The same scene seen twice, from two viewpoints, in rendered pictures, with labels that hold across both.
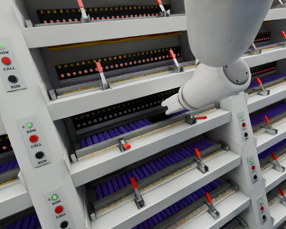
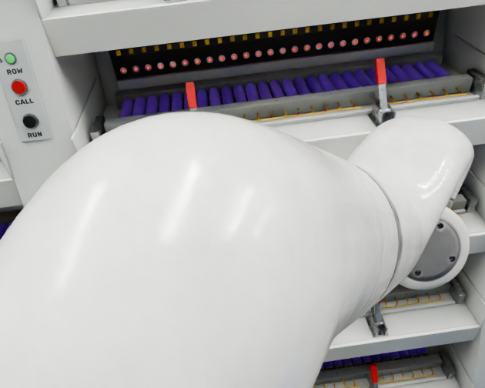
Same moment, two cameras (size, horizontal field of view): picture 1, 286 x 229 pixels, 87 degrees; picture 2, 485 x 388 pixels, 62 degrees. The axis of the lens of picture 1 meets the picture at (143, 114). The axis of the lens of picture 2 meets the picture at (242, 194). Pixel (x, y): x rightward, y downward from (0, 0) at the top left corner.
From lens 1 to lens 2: 0.26 m
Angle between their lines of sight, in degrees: 25
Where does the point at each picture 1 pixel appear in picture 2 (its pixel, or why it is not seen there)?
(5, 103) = (20, 161)
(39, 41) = (75, 44)
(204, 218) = not seen: outside the picture
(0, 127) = (15, 195)
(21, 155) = not seen: hidden behind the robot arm
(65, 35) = (124, 31)
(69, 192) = not seen: hidden behind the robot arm
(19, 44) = (39, 54)
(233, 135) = (483, 281)
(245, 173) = (477, 360)
